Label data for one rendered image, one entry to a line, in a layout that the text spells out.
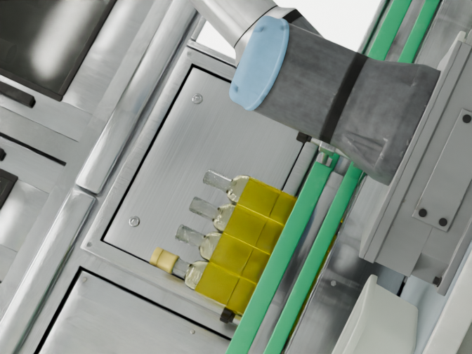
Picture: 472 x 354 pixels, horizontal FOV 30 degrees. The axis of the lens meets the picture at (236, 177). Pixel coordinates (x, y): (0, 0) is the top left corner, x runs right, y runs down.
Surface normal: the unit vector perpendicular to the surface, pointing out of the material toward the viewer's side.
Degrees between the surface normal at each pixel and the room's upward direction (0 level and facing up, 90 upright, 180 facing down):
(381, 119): 72
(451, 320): 90
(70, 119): 90
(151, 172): 90
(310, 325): 90
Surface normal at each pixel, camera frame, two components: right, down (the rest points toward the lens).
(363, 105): -0.41, -0.11
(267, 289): 0.00, -0.25
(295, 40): 0.15, -0.59
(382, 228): -0.15, 0.04
